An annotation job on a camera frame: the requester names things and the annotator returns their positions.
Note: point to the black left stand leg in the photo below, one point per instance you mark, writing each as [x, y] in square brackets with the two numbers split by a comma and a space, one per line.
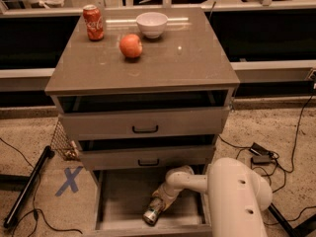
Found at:
[12, 217]

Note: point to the black stand leg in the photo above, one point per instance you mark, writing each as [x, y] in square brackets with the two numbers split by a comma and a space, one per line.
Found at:
[12, 217]
[302, 230]

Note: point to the red coca-cola can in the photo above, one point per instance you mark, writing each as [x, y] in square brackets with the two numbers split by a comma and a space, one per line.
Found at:
[94, 22]

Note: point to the white bowl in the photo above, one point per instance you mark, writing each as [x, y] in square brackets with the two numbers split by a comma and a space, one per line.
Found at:
[152, 24]

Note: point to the top grey drawer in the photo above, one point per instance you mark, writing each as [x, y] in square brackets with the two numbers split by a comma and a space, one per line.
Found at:
[141, 123]

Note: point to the grey drawer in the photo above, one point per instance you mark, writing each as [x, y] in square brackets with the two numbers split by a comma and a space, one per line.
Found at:
[124, 195]
[141, 123]
[146, 152]

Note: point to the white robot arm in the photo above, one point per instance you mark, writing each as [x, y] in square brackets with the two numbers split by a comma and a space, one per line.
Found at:
[236, 196]

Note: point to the bottom grey drawer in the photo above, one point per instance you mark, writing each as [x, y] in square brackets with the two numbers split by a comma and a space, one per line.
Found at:
[124, 195]

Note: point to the grey drawer cabinet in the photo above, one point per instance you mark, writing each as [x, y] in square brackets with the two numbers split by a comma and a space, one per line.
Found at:
[185, 68]

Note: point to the blue tape cross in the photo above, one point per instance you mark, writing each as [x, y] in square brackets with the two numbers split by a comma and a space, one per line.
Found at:
[70, 182]

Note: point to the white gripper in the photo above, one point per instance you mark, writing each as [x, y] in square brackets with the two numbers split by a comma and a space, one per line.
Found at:
[170, 194]

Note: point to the middle grey drawer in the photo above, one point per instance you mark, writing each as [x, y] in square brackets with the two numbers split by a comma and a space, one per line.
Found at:
[146, 152]

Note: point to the green silver 7up can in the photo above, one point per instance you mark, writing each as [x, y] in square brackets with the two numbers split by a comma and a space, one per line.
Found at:
[151, 214]

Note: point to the black power adapter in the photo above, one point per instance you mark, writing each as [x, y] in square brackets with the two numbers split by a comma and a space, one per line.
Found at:
[261, 155]

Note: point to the black right stand leg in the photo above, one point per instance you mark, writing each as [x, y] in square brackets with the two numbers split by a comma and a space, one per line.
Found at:
[302, 230]

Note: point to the red apple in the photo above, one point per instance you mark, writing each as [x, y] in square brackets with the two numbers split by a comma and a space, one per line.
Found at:
[130, 46]

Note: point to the wire mesh basket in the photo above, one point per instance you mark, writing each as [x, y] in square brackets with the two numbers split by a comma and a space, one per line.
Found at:
[62, 145]

